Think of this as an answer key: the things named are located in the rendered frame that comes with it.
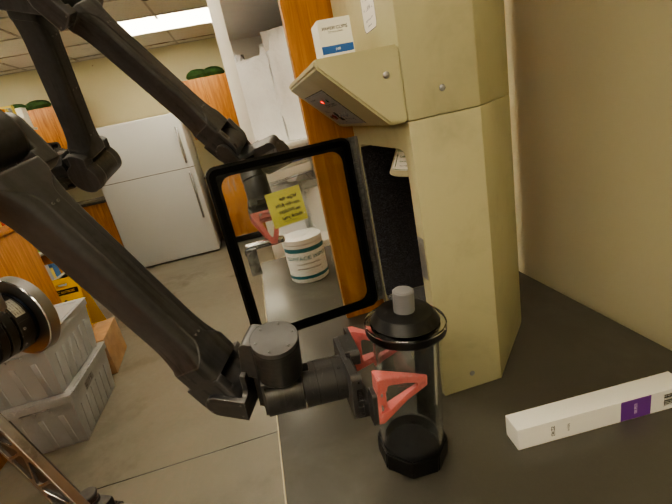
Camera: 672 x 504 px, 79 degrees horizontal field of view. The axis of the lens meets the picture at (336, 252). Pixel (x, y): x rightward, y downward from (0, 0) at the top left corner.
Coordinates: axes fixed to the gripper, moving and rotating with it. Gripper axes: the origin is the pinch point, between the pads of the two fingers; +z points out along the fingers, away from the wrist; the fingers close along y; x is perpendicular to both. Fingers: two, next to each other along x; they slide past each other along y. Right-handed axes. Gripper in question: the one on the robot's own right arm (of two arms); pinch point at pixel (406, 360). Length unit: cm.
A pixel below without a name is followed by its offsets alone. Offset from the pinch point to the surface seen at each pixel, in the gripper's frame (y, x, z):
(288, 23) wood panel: 48, -51, -4
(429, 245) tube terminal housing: 9.6, -12.5, 8.3
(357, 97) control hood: 10.3, -34.9, -1.0
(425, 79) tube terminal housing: 10.0, -36.2, 8.7
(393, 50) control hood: 10.2, -40.2, 4.4
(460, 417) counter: 3.5, 15.7, 10.0
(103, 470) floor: 136, 124, -113
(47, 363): 164, 73, -134
